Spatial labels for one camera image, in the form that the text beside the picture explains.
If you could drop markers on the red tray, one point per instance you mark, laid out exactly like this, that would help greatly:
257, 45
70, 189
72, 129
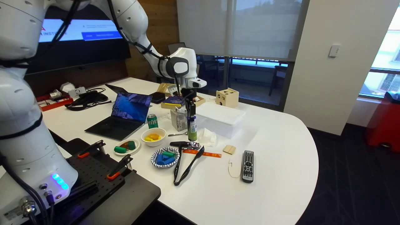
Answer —
54, 103

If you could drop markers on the yellow toy food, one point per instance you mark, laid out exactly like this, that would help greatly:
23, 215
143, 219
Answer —
152, 137

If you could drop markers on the white rectangular box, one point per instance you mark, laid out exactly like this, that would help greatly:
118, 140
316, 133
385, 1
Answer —
222, 118

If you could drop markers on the green bottle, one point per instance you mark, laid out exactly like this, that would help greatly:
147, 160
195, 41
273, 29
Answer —
192, 129

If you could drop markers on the white flat cutout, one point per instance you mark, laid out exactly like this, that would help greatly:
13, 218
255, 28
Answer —
233, 168

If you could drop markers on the grey remote control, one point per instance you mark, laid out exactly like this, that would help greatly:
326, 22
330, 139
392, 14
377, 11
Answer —
248, 165

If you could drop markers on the brown toy block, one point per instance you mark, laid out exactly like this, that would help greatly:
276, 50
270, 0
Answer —
124, 145

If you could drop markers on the wooden tray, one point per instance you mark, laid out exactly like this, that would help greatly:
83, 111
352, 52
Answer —
200, 100

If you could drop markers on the wooden shape sorter box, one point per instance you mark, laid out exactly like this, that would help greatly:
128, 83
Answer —
227, 97

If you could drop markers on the crumpled white tissue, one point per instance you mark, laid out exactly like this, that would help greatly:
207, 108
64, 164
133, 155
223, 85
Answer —
207, 137

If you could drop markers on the green drink can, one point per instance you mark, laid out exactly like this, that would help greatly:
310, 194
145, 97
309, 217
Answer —
152, 121

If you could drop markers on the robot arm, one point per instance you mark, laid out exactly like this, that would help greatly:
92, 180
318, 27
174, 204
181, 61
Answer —
22, 103

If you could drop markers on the small white plate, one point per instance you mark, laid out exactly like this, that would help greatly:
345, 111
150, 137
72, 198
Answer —
134, 150

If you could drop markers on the blue book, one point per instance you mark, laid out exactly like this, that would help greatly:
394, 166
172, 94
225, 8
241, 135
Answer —
172, 101

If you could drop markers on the black and orange clamp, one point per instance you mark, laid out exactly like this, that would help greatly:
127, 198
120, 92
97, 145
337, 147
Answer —
91, 148
120, 167

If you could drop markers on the wall switch plate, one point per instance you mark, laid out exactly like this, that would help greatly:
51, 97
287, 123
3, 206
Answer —
334, 51

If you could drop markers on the green toy block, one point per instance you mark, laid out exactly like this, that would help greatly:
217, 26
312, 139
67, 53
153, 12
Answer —
120, 149

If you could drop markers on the window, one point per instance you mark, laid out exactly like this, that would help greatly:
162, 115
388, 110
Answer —
386, 62

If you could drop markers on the red cabinet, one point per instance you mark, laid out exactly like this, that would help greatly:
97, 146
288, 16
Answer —
386, 125

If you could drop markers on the window roller blind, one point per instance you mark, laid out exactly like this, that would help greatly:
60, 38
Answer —
250, 28

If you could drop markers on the metal spoon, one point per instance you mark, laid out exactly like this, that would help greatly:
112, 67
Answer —
176, 134

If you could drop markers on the small wooden block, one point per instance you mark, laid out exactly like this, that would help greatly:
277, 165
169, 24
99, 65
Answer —
229, 149

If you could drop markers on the white power adapter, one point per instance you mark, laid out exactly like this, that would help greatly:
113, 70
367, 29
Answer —
76, 91

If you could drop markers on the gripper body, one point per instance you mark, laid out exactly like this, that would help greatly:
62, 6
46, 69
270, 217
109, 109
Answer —
190, 98

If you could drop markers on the open black laptop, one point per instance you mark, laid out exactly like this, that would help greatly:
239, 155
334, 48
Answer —
125, 115

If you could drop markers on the large wall screen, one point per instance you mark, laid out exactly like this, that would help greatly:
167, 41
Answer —
84, 47

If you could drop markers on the heap of blue green blocks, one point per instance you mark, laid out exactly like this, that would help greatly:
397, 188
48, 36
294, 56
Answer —
165, 159

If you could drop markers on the office chair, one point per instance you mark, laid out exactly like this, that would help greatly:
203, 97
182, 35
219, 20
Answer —
175, 47

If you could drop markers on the black plastic tongs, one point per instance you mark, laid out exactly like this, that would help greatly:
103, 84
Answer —
187, 167

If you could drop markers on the clear plastic container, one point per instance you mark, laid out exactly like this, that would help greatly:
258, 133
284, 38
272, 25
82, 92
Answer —
178, 120

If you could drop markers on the orange ruler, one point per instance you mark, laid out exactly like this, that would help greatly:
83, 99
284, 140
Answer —
206, 153

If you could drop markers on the blue patterned paper bowl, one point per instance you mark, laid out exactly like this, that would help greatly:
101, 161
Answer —
156, 164

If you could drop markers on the small black case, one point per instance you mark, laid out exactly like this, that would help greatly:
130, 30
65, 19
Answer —
157, 97

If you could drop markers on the white bowl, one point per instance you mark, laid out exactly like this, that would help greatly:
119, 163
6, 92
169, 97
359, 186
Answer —
153, 141

